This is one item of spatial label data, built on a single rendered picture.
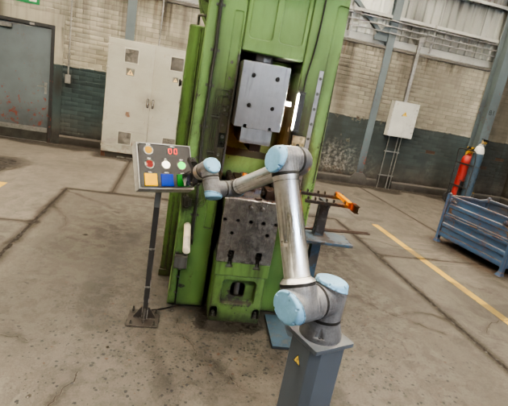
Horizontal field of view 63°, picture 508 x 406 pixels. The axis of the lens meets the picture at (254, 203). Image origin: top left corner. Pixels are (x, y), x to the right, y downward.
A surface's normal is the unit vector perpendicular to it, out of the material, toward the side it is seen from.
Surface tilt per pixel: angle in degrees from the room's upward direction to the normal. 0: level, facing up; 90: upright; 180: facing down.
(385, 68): 90
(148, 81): 90
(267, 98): 90
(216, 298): 90
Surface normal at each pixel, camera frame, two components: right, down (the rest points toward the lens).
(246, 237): 0.14, 0.28
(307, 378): -0.25, 0.21
